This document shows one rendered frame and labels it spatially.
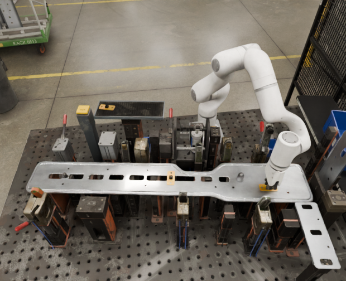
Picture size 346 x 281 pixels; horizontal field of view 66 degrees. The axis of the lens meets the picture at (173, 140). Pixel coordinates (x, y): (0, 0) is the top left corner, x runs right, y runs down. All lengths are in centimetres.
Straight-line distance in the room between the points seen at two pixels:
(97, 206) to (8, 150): 215
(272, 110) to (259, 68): 17
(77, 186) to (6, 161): 186
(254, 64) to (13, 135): 286
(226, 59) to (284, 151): 45
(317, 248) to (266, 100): 63
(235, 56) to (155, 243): 101
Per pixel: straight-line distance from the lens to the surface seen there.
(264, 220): 123
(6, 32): 518
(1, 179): 306
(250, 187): 136
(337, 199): 139
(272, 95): 110
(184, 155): 148
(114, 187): 135
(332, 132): 147
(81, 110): 154
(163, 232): 153
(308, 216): 136
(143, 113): 144
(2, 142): 344
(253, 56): 112
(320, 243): 132
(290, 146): 110
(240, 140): 197
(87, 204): 129
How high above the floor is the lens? 209
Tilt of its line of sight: 46 degrees down
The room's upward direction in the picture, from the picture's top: 1 degrees counter-clockwise
